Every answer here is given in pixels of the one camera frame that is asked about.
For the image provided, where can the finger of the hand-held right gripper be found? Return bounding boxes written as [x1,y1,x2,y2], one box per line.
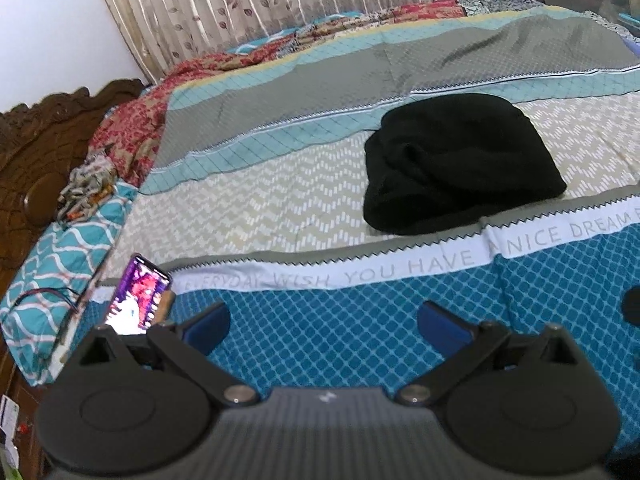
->
[620,287,640,326]

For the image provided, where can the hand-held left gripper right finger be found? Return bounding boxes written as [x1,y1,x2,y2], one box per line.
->
[394,301,581,407]

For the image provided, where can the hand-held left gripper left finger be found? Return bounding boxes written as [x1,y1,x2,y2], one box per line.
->
[75,301,262,407]

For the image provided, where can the black pants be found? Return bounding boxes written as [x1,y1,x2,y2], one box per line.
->
[362,92,568,236]

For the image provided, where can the smartphone with lit screen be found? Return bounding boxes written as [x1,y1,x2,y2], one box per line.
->
[106,253,174,336]

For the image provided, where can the patterned teal grey bedsheet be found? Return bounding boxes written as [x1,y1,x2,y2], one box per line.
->
[82,5,640,466]

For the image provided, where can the teal white patterned pillow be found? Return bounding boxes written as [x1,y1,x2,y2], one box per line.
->
[0,182,139,389]

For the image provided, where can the grey crumpled cloth bundle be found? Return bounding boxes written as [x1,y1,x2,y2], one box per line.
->
[56,152,119,224]

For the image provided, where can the red floral quilt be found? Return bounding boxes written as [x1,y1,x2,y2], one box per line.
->
[89,0,552,189]

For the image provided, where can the carved wooden headboard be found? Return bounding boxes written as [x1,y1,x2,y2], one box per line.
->
[0,77,147,302]

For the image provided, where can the thin dark cable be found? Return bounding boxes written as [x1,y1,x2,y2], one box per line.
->
[12,286,85,312]

